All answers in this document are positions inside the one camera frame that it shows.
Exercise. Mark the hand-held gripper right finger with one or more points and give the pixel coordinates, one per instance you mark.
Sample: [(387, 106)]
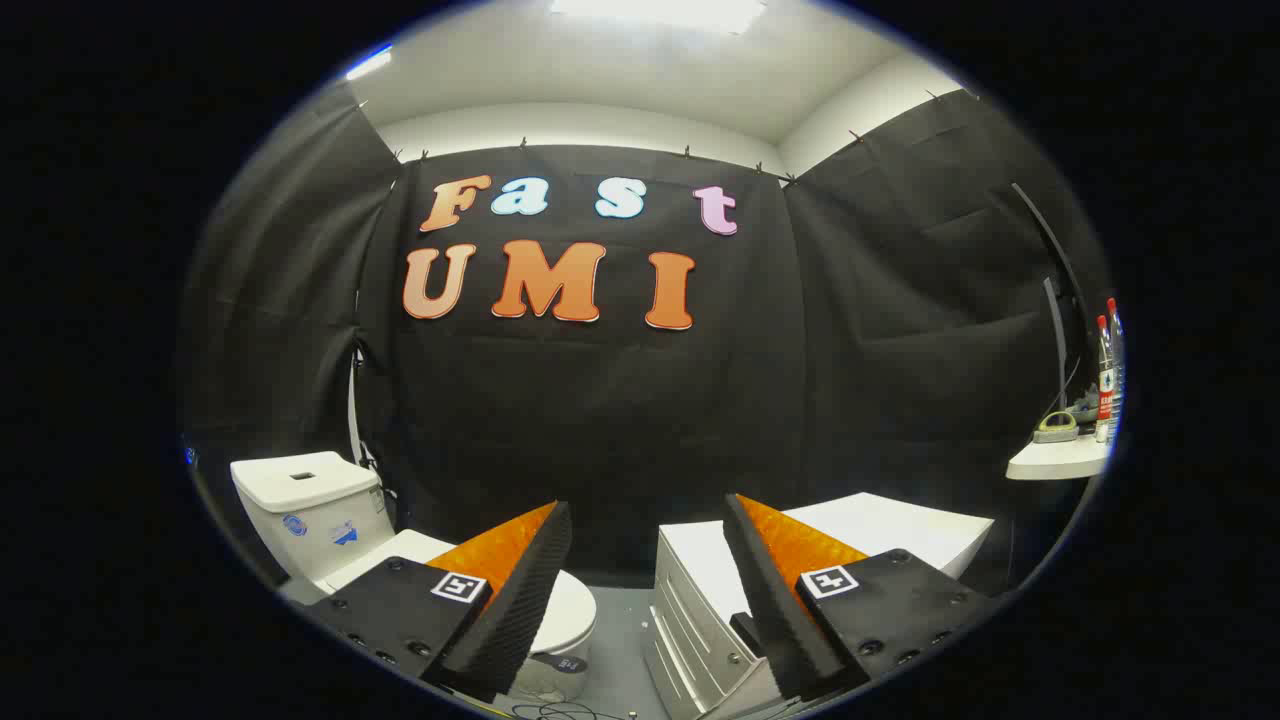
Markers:
[(775, 600)]

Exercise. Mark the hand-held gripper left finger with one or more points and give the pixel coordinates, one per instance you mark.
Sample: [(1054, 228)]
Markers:
[(520, 600)]

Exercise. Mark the white toilet lid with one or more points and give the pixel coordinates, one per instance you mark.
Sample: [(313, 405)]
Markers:
[(570, 610)]

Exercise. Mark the black round lid knob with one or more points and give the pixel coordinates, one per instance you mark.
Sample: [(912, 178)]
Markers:
[(567, 663)]

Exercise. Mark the white toilet bowl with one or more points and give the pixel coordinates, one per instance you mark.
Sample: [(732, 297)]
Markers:
[(545, 686)]

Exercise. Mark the white drawer cabinet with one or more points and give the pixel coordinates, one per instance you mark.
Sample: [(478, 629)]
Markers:
[(700, 580)]

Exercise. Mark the black backdrop cloth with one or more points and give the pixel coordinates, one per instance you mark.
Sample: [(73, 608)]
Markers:
[(600, 420)]

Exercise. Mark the clear bottle red label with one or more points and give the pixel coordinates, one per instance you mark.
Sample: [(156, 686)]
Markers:
[(1116, 370), (1103, 390)]

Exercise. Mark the ceiling light panel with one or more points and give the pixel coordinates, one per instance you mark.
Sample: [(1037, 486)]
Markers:
[(660, 12)]

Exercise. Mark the white wall shelf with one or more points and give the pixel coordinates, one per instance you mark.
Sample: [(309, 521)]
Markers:
[(1055, 460)]

